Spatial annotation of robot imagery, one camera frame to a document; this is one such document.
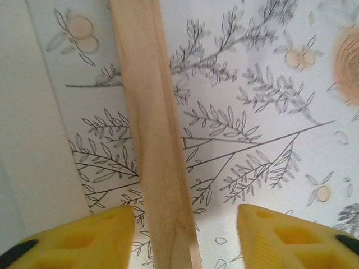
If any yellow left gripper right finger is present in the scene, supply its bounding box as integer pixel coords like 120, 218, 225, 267
237, 203, 359, 269

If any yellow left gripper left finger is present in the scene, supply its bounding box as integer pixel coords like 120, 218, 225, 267
0, 206, 136, 269

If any light wooden picture frame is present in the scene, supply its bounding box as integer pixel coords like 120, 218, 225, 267
107, 0, 203, 269

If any white photo paper sheet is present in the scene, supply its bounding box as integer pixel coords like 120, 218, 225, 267
0, 0, 90, 253

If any floral print tablecloth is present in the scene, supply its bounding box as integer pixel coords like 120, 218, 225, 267
27, 0, 359, 269

